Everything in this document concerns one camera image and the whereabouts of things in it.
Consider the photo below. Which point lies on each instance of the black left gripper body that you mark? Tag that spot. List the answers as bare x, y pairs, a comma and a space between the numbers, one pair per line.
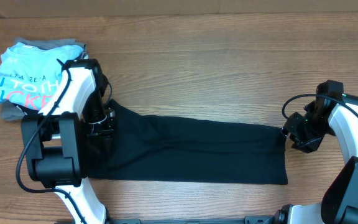
100, 127

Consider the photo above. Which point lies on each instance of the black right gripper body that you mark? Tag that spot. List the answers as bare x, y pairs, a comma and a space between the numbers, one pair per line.
307, 132

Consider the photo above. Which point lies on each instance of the black t-shirt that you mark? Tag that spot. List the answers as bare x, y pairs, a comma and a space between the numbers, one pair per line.
166, 148

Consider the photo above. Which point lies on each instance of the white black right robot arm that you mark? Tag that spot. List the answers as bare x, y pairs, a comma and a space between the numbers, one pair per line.
336, 113

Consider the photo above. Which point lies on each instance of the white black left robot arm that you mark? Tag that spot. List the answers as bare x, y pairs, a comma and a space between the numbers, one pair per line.
63, 140

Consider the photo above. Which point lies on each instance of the light blue printed t-shirt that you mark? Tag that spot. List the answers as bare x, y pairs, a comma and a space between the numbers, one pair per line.
30, 76

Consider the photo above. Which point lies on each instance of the dark grey folded garment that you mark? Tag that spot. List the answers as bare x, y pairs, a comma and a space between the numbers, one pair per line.
11, 111

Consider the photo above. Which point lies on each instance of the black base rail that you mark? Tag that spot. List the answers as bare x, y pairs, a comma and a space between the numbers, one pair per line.
246, 220

